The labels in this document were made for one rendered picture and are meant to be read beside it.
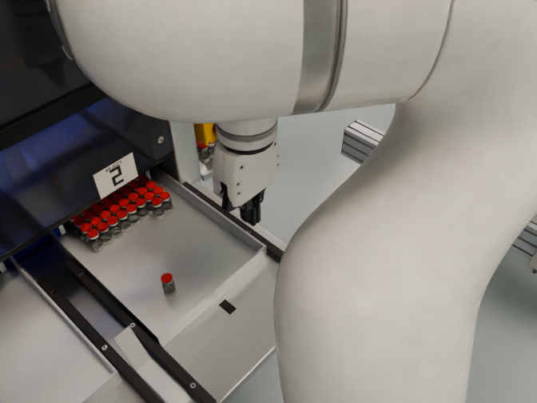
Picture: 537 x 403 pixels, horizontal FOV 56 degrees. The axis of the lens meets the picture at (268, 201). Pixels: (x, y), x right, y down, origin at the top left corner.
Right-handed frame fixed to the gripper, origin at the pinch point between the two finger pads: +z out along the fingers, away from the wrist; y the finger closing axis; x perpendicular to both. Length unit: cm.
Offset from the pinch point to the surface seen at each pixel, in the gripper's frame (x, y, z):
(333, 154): -68, -125, 106
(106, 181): -27.6, 9.4, 4.6
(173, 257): -14.9, 6.6, 18.7
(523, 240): 29, -85, 58
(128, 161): -27.6, 4.2, 3.1
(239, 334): 6.0, 9.6, 19.1
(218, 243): -11.1, -1.7, 18.7
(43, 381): -10.9, 36.8, 18.9
